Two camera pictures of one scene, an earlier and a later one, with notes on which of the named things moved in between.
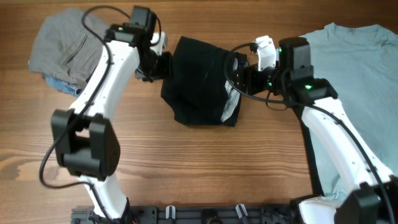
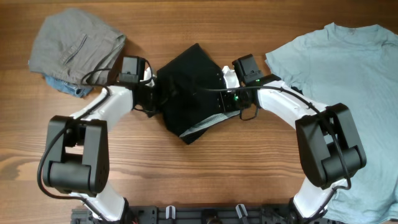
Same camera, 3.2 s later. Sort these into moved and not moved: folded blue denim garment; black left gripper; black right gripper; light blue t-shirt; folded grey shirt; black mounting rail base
Moved: black right gripper; black left gripper
Not moved: black mounting rail base; folded grey shirt; folded blue denim garment; light blue t-shirt
